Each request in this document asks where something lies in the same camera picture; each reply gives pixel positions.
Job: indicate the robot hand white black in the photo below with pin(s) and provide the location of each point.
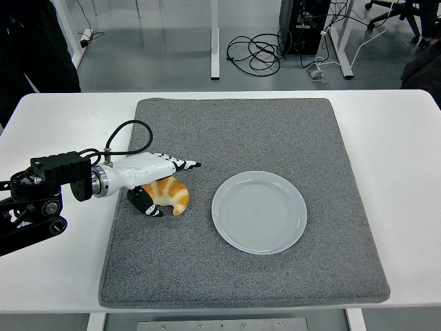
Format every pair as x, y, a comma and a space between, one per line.
138, 170

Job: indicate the black office chair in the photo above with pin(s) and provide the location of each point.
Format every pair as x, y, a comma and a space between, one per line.
403, 10

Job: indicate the croissant bread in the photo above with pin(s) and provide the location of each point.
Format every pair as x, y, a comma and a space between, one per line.
177, 198

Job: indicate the white desk leg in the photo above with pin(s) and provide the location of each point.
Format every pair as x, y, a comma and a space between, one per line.
82, 48
214, 51
346, 67

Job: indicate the metal floor socket box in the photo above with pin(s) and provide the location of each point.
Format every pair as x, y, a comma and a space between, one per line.
317, 74

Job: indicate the person's leg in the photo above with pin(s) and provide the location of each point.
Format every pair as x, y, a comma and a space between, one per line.
423, 72
430, 20

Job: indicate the white table leg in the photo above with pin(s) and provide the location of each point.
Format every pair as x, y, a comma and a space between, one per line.
96, 319
355, 320

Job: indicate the grey metal plate with screws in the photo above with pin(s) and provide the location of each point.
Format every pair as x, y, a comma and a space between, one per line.
220, 325

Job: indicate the light grey round plate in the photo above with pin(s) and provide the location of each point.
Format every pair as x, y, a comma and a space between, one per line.
259, 217

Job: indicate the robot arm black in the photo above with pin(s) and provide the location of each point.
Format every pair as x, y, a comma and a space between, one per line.
31, 210

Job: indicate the person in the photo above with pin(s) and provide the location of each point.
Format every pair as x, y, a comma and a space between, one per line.
34, 51

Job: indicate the grey fabric mat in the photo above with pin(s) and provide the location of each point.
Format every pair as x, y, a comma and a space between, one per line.
241, 138

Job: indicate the black computer tower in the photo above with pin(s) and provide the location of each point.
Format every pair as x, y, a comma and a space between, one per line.
310, 41

